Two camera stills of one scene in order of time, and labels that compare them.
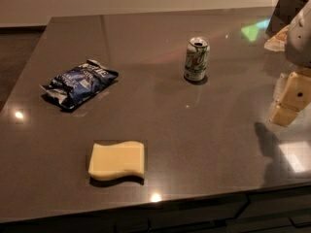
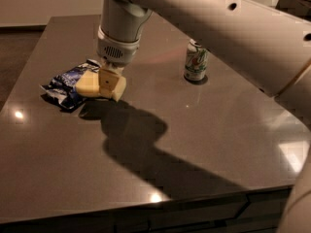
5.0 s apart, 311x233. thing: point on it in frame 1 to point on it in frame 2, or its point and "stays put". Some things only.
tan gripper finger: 295,97 to 113,51
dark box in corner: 286,11 stays put
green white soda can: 196,58 stays put
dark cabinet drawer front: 286,211 stays put
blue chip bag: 70,86 stays put
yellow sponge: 107,161 to 88,84
